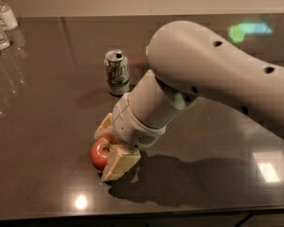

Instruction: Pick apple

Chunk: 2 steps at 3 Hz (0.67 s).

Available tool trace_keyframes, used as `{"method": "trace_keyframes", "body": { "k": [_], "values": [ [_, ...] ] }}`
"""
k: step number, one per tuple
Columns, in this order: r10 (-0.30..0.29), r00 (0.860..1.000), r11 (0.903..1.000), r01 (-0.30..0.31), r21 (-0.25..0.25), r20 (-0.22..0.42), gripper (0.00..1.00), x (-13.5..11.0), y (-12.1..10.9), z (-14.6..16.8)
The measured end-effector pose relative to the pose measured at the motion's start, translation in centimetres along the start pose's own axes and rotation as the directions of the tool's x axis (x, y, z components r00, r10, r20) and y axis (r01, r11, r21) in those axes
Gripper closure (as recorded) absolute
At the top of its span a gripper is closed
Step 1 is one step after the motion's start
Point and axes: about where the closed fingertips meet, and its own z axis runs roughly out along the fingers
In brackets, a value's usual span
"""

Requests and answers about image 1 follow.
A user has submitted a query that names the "white pump sanitizer bottle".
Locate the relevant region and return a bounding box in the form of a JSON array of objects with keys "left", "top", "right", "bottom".
[{"left": 0, "top": 0, "right": 19, "bottom": 31}]

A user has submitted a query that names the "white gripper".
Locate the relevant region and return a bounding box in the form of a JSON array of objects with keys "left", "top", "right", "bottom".
[{"left": 94, "top": 93, "right": 166, "bottom": 182}]

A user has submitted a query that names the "green snack bag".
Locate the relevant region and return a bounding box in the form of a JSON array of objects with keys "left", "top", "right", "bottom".
[{"left": 145, "top": 45, "right": 149, "bottom": 57}]

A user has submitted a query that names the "red apple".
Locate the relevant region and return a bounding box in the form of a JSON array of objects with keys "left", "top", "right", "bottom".
[{"left": 90, "top": 136, "right": 117, "bottom": 173}]

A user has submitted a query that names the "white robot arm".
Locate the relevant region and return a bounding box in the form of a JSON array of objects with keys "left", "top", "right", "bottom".
[{"left": 94, "top": 21, "right": 284, "bottom": 182}]

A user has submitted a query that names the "green white soda can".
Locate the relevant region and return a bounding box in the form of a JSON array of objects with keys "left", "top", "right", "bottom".
[{"left": 104, "top": 49, "right": 130, "bottom": 96}]

